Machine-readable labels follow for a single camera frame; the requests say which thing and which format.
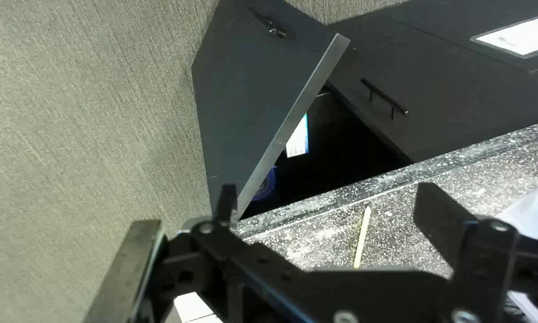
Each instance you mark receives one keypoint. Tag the black door handle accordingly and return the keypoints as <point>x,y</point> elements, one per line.
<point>269,24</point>
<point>377,93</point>

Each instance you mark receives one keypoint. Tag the dark cabinet door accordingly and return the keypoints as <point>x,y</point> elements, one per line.
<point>455,96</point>
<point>251,89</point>

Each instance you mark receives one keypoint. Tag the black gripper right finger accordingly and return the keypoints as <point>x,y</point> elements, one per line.
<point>448,227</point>

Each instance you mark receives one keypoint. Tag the blue object inside cabinet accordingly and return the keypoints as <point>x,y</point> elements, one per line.
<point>267,188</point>

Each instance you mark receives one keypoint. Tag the yellow pencil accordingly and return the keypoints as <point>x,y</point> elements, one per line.
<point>362,234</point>

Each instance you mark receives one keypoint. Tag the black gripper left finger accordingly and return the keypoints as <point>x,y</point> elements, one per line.
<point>226,206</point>

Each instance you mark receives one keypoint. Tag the black right door handle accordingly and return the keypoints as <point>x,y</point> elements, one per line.
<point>377,93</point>

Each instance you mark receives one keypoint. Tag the white paper sheet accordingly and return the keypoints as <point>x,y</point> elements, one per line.
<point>524,215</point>

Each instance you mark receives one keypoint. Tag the black left door handle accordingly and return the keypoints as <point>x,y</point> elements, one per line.
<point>269,24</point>

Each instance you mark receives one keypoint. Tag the white label inside cabinet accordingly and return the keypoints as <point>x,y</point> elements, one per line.
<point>298,143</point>

